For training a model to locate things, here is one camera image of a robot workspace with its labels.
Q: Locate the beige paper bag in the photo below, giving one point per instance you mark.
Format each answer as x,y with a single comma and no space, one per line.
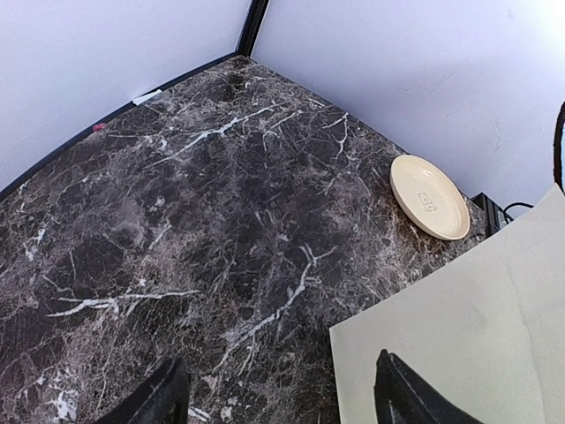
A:
486,330

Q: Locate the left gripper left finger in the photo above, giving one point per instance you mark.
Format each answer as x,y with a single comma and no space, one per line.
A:
166,392

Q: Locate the beige plate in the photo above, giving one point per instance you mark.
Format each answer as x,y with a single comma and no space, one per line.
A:
429,198

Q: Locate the right black frame post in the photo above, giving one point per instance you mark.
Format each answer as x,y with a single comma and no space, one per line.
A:
251,27

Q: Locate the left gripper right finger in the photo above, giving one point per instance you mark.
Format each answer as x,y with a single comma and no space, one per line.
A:
402,396

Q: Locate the black front rail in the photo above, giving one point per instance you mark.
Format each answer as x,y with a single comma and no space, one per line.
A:
496,217

